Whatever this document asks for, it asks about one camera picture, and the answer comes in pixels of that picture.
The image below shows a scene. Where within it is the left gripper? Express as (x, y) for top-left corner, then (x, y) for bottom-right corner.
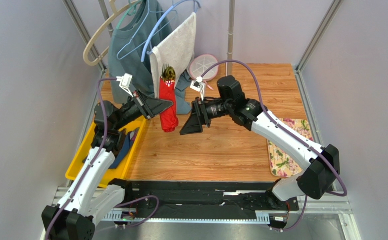
(113, 89), (173, 131)

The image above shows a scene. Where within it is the red paper napkin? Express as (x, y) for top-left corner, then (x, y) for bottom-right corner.
(158, 77), (180, 133)

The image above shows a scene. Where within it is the gold spoon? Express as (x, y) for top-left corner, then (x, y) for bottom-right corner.
(162, 66), (176, 87)

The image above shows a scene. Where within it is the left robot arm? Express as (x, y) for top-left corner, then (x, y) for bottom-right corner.
(41, 90), (174, 240)

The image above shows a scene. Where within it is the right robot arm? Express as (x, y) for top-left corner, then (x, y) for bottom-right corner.
(180, 75), (340, 202)

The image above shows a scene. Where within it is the navy blue cloth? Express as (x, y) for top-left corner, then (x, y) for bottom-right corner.
(109, 127), (140, 170)

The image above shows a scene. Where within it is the white towel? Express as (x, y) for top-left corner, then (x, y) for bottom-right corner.
(149, 13), (197, 97)

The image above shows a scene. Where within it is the pink white mesh bag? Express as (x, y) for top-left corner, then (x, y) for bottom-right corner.
(187, 54), (219, 91)

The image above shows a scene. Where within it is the metal rack pole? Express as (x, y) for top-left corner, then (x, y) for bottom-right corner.
(227, 0), (236, 60)
(98, 0), (114, 37)

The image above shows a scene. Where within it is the yellow plastic bin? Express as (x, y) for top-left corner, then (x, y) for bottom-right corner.
(65, 117), (148, 188)

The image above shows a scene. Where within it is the blue hanger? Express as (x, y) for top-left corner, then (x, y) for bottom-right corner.
(116, 0), (202, 63)

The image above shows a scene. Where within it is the teal sweatshirt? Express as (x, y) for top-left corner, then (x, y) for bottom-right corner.
(107, 0), (192, 115)

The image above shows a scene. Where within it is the left metal rack pole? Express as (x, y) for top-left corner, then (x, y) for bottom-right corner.
(98, 0), (114, 37)

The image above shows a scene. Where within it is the floral tray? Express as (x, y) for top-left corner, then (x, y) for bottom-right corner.
(267, 118), (313, 178)

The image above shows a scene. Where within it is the green hanger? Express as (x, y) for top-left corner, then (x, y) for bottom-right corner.
(114, 0), (147, 32)

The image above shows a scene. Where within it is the beige hanger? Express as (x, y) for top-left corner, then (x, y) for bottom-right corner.
(82, 0), (139, 67)

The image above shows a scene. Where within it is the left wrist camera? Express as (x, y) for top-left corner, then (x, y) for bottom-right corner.
(116, 73), (134, 98)

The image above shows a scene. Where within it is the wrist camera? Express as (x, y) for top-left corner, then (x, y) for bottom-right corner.
(190, 76), (206, 101)
(116, 73), (134, 98)

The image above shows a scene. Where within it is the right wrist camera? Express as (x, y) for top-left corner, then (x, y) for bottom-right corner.
(190, 76), (206, 101)

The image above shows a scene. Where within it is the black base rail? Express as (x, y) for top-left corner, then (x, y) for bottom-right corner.
(110, 179), (300, 220)

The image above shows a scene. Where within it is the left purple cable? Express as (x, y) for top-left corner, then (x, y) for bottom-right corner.
(44, 77), (160, 240)

